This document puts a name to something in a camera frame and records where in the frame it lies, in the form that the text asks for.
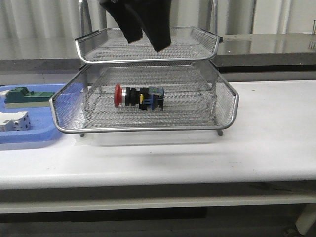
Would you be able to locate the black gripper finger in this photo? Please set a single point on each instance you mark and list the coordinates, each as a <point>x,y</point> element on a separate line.
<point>154,18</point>
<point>124,18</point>

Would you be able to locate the silver mesh tray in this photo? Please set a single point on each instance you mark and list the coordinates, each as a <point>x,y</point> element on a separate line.
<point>196,97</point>
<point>110,46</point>

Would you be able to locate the red emergency stop button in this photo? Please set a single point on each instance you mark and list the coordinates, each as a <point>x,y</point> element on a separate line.
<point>146,97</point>

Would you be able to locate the silver mesh top tray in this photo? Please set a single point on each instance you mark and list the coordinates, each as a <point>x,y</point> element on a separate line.
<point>110,46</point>

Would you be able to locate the green terminal block module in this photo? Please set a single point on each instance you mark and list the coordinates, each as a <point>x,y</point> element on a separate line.
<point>22,97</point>

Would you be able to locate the blue plastic tray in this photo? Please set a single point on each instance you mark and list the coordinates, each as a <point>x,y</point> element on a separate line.
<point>41,133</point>

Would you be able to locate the dark granite counter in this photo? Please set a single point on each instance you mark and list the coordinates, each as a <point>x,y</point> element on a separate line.
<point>237,53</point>

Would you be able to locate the white circuit breaker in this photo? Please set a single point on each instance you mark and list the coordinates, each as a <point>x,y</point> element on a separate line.
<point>14,121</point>

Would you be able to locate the white table leg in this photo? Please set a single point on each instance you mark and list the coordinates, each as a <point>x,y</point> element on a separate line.
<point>306,219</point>

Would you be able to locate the grey metal rack frame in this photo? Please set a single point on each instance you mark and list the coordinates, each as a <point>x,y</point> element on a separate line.
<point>84,14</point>

